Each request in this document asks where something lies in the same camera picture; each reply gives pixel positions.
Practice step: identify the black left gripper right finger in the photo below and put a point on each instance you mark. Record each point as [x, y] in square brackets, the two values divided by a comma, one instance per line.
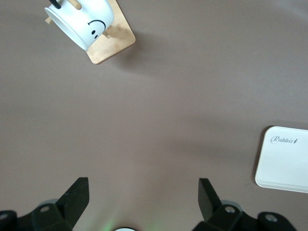
[216, 216]

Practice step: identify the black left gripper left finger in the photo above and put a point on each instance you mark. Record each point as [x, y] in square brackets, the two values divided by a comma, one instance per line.
[60, 216]

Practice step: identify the white smiley face mug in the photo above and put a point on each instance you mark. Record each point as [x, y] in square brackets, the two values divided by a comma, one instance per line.
[79, 21]

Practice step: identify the wooden mug rack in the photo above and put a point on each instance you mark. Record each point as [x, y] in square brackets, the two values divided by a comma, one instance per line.
[115, 45]

